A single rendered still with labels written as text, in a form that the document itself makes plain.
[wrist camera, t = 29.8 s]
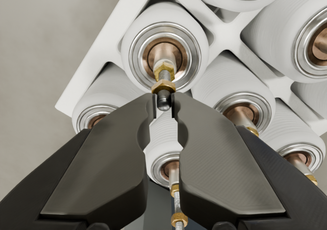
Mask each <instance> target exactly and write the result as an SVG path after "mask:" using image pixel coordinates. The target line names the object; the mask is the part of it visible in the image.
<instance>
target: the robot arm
mask: <svg viewBox="0 0 327 230"><path fill-rule="evenodd" d="M171 112H172V118H174V119H175V120H176V121H177V123H178V142H179V144H180V145H181V146H182V147H183V149H182V150H181V152H180V154H179V197H180V208H181V211H182V212H183V214H184V215H186V216H187V217H189V218H190V219H192V220H193V221H195V222H196V223H198V224H200V225H201V226H203V227H204V228H206V229H207V230H327V196H326V195H325V194H324V193H323V192H322V191H321V190H320V189H319V188H318V187H317V186H316V185H315V184H314V183H313V182H312V181H311V180H310V179H309V178H308V177H307V176H305V175H304V174H303V173H302V172H301V171H300V170H298V169H297V168H296V167H295V166H293V165H292V164H291V163H290V162H289V161H287V160H286V159H285V158H284V157H282V156H281V155H280V154H279V153H277V152H276V151H275V150H274V149H272V148H271V147H270V146H269V145H267V144H266V143H265V142H264V141H263V140H261V139H260V138H259V137H258V136H256V135H255V134H254V133H252V132H251V131H250V130H249V129H247V128H246V127H245V126H244V125H239V126H236V125H235V124H234V123H233V122H231V121H230V120H229V119H228V118H226V117H225V116H224V115H223V114H221V113H220V112H218V111H217V110H215V109H213V108H212V107H210V106H208V105H206V104H204V103H202V102H200V101H198V100H196V99H194V98H192V97H190V96H188V95H186V94H184V93H182V92H175V93H171ZM156 118H157V95H156V94H152V93H145V94H143V95H142V96H140V97H138V98H136V99H134V100H132V101H130V102H129V103H127V104H125V105H123V106H121V107H119V108H118V109H116V110H114V111H113V112H111V113H110V114H108V115H107V116H105V117H104V118H103V119H101V120H100V121H99V122H98V123H96V124H95V125H94V126H93V127H92V128H91V129H83V130H81V131H80V132H79V133H78V134H77V135H75V136H74V137H73V138H72V139H70V140H69V141H68V142H67V143H66V144H64V145H63V146H62V147H61V148H60V149H58V150H57V151H56V152H55V153H54V154H52V155H51V156H50V157H49V158H47V159H46V160H45V161H44V162H43V163H41V164H40V165H39V166H38V167H37V168H35V169H34V170H33V171H32V172H31V173H29V174H28V175H27V176H26V177H25V178H24V179H23V180H21V181H20V182H19V183H18V184H17V185H16V186H15V187H14V188H13V189H12V190H11V191H10V192H9V193H8V194H7V195H6V196H5V197H4V198H3V199H2V200H1V201H0V230H121V229H122V228H124V227H125V226H127V225H128V224H130V223H131V222H133V221H134V220H136V219H137V218H139V217H140V216H142V215H143V214H144V212H145V210H146V206H147V194H148V178H147V169H146V159H145V153H144V152H143V151H144V149H145V148H146V146H147V145H148V144H149V143H150V130H149V125H150V123H151V122H152V121H153V120H154V119H156Z"/></svg>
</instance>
